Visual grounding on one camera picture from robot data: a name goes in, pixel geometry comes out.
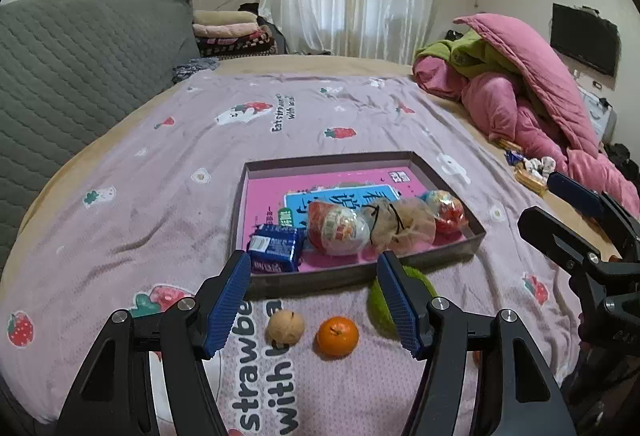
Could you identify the black television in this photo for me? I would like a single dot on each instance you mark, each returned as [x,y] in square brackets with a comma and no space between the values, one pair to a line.
[585,38]

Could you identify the pink quilt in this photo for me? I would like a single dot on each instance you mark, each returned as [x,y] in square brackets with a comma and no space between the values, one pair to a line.
[525,106]

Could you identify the beige folded blanket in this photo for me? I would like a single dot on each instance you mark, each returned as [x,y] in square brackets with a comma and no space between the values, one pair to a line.
[222,17]

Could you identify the blue wrapped candy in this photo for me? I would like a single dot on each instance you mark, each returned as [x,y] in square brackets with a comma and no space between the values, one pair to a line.
[513,157]

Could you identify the grey quilted headboard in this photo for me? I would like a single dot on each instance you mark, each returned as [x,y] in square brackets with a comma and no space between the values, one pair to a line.
[75,66]

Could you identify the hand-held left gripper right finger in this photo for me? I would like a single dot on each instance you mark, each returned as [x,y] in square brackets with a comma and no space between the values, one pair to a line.
[400,311]

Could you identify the grey cardboard box tray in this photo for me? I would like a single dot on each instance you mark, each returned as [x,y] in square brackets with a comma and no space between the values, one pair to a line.
[310,278]

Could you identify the beige mesh pouch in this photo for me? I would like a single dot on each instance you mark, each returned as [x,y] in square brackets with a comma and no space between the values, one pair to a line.
[410,223]

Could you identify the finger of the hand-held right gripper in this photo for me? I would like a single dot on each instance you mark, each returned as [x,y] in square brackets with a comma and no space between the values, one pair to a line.
[575,193]
[545,228]

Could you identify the pink book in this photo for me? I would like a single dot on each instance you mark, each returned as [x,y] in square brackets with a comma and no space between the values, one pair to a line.
[265,196]

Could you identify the large red toy egg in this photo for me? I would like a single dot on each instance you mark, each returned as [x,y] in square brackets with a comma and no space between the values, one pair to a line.
[337,228]

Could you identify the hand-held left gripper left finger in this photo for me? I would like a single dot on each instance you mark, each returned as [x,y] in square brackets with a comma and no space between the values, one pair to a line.
[225,306]

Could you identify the yellow biscuit packet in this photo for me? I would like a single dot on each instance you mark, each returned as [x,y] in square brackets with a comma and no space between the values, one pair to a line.
[531,181]

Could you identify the blue-grey patterned cloth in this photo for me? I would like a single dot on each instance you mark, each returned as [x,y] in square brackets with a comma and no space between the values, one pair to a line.
[195,70]

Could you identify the green blanket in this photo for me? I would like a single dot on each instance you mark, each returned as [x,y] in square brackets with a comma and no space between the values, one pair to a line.
[465,53]

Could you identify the pink folded blanket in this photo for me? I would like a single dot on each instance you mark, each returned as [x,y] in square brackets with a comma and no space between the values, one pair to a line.
[225,30]

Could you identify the dark patterned folded blanket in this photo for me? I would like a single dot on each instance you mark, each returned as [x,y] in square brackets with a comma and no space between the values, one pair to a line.
[235,46]

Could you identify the blue snack packet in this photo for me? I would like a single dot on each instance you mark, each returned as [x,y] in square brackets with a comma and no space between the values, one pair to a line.
[275,248]

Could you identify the white cabinet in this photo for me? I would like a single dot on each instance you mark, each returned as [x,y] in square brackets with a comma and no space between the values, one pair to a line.
[597,116]

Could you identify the walnut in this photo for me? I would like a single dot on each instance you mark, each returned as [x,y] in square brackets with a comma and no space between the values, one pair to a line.
[285,327]

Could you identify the strawberry printed blanket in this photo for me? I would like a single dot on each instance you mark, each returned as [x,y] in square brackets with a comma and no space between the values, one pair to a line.
[150,216]

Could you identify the dark cloth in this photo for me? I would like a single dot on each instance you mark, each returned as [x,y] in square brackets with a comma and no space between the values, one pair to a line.
[272,28]

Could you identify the small toy egg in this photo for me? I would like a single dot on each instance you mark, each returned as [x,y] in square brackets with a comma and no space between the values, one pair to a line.
[445,211]

